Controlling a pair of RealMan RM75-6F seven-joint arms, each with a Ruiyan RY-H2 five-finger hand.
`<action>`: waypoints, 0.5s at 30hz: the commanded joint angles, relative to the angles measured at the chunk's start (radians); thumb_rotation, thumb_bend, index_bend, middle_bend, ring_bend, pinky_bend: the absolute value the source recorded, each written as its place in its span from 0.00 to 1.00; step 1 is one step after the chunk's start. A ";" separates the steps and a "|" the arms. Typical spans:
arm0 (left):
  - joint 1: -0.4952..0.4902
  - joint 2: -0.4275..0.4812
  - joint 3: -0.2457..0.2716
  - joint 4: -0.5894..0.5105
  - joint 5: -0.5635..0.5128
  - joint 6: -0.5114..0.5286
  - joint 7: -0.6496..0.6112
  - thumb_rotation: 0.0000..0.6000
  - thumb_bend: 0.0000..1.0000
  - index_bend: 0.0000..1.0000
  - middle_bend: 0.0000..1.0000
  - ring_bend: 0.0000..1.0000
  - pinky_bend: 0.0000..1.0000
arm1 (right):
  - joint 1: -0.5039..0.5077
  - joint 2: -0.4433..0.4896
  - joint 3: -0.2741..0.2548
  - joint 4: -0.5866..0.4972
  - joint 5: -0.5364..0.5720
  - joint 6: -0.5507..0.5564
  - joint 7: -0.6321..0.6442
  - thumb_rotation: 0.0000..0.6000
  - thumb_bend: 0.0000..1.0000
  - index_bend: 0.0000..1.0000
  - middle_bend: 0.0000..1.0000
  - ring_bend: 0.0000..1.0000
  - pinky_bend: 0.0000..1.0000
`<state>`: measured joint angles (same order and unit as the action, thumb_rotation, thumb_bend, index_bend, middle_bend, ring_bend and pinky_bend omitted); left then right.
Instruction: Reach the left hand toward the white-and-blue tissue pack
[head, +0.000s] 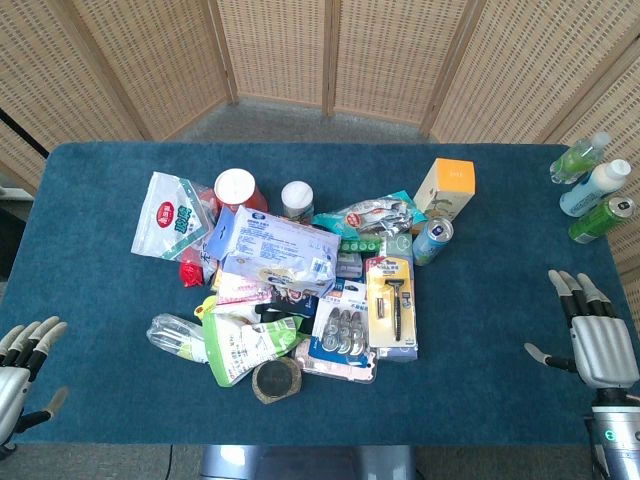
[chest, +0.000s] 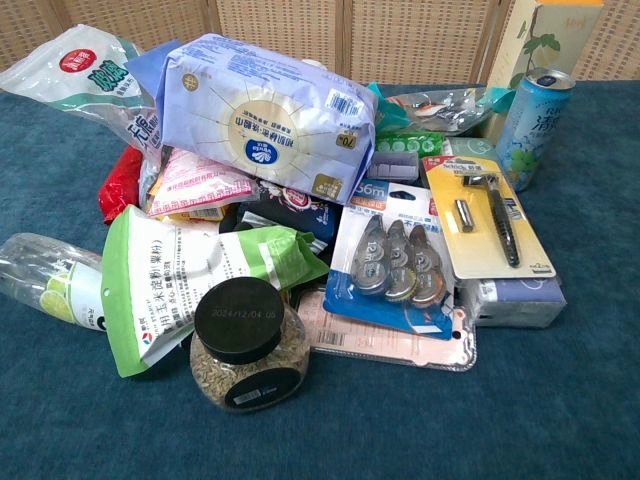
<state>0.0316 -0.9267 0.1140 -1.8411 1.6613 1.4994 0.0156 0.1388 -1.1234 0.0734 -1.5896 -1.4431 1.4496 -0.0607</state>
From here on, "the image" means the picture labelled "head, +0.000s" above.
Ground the green and white pouch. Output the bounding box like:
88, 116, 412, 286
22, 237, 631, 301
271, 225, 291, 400
201, 295, 307, 388

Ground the dark blue snack packet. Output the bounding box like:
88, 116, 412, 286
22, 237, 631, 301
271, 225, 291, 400
254, 287, 321, 326

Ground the red snack packet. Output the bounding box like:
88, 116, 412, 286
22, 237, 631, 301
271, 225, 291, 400
178, 182, 221, 289

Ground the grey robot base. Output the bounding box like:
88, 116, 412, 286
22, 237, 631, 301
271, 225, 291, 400
199, 444, 417, 480

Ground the blue drink can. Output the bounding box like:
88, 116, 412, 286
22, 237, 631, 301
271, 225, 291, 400
412, 216, 455, 267

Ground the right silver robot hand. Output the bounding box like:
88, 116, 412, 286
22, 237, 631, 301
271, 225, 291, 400
523, 269, 640, 390

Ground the green battery pack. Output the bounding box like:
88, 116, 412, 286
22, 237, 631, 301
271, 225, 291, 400
338, 237, 389, 255

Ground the blue wet wipes pack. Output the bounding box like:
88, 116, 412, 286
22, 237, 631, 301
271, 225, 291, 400
207, 204, 342, 299

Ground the green drink can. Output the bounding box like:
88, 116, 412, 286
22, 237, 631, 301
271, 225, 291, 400
568, 195, 636, 245

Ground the white blue-label bottle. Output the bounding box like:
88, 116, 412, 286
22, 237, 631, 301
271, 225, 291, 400
558, 158, 633, 218

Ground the woven folding screen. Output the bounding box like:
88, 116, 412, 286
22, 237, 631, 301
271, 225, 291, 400
0, 0, 640, 336

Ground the clear green drink bottle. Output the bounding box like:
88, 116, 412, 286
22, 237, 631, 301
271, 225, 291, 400
549, 131, 612, 185

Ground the yellow razor blister pack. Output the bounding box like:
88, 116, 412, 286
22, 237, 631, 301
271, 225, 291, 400
365, 256, 419, 350

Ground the small jar with white lid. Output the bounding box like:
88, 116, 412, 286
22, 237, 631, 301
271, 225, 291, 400
280, 180, 316, 223

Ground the round black gold tin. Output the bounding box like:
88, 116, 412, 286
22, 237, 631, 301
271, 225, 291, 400
251, 356, 303, 405

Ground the orange and white carton box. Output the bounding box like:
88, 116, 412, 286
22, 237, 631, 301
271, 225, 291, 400
412, 157, 477, 222

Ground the teal and silver snack bag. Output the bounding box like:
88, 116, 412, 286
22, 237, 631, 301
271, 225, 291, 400
312, 190, 429, 240

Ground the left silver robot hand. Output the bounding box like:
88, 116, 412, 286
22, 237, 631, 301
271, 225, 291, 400
0, 315, 70, 447

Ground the blue hooks blister pack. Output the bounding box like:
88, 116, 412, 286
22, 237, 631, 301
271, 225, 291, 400
307, 278, 371, 369

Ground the blue felt table cloth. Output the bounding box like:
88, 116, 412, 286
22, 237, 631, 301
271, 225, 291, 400
0, 141, 640, 447

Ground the pink packet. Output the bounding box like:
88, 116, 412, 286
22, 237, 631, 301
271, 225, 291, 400
214, 269, 274, 307

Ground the red cup with white lid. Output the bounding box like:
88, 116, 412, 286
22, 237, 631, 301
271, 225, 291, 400
213, 167, 269, 214

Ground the clear plastic bottle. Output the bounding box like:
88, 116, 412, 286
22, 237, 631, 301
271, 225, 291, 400
146, 313, 210, 364

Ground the white green-print snack bag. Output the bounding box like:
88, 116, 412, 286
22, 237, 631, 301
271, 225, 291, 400
130, 171, 214, 262

